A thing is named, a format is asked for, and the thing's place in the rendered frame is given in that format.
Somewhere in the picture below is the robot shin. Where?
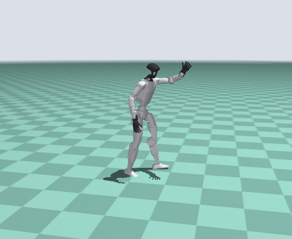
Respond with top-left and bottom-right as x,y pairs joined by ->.
127,143 -> 138,171
149,142 -> 160,165

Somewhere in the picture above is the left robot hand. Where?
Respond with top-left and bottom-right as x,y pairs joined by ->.
180,61 -> 192,76

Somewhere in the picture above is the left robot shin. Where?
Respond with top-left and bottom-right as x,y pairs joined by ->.
149,142 -> 160,165

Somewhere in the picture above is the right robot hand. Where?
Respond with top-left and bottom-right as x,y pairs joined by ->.
133,115 -> 142,133

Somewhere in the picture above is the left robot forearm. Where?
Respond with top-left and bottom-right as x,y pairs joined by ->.
172,72 -> 184,82

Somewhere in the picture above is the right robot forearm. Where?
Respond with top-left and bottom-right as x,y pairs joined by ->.
129,97 -> 137,119

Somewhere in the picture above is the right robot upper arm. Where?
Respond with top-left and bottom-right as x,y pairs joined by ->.
129,81 -> 146,102

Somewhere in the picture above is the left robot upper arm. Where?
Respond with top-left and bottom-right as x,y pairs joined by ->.
153,77 -> 175,86

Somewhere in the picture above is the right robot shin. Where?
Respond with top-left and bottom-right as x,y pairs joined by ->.
127,143 -> 138,171

